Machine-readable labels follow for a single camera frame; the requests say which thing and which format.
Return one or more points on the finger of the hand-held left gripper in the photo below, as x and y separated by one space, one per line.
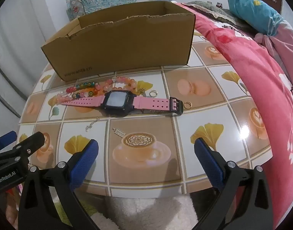
5 140
29 146

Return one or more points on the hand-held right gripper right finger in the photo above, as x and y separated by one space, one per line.
208 165

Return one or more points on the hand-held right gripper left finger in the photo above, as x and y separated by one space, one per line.
85 165

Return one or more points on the silver comb hair clip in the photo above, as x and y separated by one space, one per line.
119 133

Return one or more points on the small gold brooch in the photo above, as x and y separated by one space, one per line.
141 91

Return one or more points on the brown cardboard box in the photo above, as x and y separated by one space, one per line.
127 45

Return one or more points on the white fluffy rug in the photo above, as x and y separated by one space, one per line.
149 210

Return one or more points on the white cabinet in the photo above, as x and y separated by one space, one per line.
12 64

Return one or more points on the tile-print tablecloth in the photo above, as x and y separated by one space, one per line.
208 88

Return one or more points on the pink floral blanket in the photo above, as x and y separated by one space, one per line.
256 76

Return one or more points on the light pink quilt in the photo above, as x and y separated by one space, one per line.
283 50

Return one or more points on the grey lace-trimmed pillow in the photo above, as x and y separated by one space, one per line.
223 14

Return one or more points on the blue patterned pillow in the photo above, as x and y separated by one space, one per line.
252 7

